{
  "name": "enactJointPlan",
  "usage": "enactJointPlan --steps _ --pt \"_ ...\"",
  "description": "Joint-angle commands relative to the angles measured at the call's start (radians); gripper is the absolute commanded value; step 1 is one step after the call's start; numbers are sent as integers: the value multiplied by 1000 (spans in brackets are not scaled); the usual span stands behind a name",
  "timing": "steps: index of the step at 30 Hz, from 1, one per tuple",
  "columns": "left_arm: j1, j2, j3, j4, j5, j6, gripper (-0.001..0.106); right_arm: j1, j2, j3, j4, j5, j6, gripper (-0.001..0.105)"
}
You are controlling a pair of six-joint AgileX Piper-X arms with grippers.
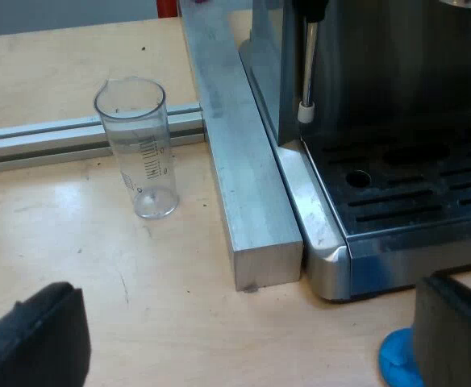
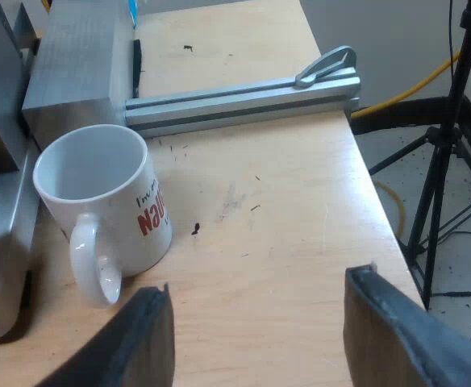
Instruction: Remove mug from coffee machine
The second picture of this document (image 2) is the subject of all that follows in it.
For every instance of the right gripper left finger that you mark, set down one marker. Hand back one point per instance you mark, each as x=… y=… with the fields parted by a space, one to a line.
x=134 y=346

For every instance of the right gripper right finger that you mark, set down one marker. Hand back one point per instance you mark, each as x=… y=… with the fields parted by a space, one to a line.
x=405 y=346

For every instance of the white mug with red print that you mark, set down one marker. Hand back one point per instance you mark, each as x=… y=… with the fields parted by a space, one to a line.
x=98 y=225

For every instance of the steel espresso machine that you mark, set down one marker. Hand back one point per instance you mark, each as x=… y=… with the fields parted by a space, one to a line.
x=1 y=242

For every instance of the black tripod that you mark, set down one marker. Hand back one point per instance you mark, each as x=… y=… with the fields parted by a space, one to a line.
x=463 y=80

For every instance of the grey metal block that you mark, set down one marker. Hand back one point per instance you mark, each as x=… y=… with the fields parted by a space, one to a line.
x=74 y=64

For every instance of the aluminium rail with lever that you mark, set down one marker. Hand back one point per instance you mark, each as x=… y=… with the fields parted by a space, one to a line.
x=239 y=106

